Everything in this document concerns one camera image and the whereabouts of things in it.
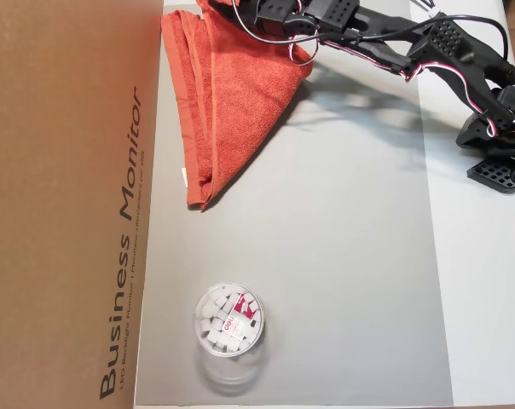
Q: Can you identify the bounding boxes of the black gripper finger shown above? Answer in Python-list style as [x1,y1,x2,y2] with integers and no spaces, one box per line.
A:
[206,0,245,17]

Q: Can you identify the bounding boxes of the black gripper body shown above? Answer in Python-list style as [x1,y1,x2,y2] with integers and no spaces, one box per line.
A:
[239,0,321,43]

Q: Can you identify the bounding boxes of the orange terry towel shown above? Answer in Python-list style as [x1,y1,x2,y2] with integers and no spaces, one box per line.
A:
[160,0,315,213]

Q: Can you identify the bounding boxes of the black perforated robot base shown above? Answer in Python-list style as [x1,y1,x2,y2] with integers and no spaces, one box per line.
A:
[465,157,515,195]

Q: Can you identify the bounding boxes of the brown cardboard monitor box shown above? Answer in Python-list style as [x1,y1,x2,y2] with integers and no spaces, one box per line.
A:
[0,0,165,409]

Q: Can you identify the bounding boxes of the red white paper insert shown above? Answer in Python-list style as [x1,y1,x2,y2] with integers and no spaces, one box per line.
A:
[223,293,261,342]

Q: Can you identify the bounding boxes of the clear plastic jar white cubes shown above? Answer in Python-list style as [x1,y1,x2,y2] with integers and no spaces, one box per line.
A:
[192,282,269,395]

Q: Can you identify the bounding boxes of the grey table mat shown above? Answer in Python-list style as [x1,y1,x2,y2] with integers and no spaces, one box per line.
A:
[134,3,454,406]

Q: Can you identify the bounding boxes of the red white servo wire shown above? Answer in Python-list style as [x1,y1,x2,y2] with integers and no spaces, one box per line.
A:
[289,36,419,84]

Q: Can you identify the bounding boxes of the black power cable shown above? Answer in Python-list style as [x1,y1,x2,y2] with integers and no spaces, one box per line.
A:
[410,0,437,18]

